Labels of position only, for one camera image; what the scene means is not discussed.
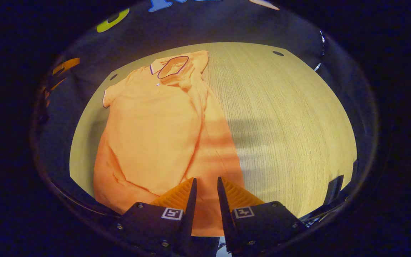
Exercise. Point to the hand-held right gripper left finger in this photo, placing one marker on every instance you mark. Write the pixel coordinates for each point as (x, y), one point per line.
(190, 210)

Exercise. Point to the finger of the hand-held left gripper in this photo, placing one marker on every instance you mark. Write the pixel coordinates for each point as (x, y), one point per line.
(68, 65)
(56, 85)

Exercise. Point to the orange T-shirt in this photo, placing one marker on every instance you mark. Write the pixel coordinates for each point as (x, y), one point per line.
(155, 135)

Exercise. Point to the black frame piece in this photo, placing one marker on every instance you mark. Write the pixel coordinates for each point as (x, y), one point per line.
(334, 189)

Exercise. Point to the black backdrop cloth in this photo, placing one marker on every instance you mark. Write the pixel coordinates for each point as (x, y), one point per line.
(227, 25)

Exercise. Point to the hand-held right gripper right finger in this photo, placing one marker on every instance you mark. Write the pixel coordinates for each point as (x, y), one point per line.
(224, 210)

